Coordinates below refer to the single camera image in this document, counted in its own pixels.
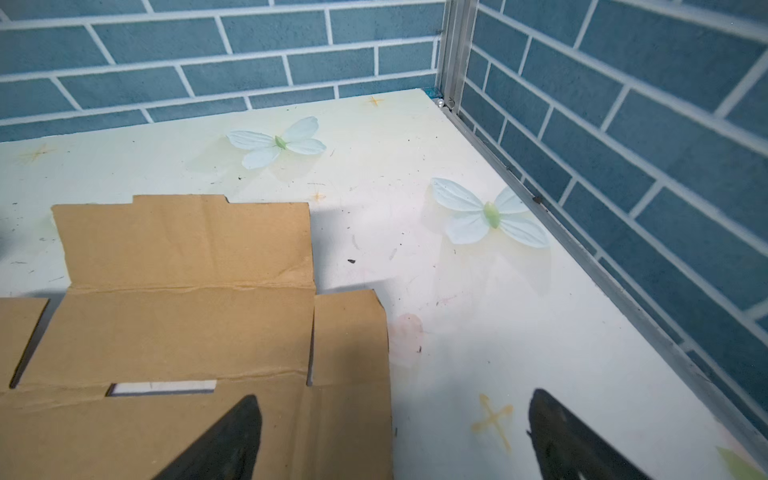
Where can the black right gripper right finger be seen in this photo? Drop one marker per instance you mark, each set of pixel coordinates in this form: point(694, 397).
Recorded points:
point(567, 448)

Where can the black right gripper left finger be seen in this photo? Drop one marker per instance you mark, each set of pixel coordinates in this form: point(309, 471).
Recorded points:
point(227, 450)

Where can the brown cardboard box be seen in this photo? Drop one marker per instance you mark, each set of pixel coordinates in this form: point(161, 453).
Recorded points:
point(178, 307)

